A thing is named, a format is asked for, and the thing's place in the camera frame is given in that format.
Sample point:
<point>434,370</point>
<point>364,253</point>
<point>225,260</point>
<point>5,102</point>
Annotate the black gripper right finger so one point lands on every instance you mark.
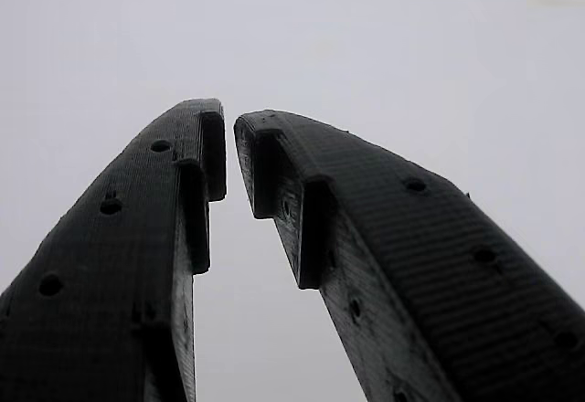
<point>434,283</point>

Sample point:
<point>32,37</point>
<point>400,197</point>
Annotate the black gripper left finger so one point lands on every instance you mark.
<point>105,283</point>

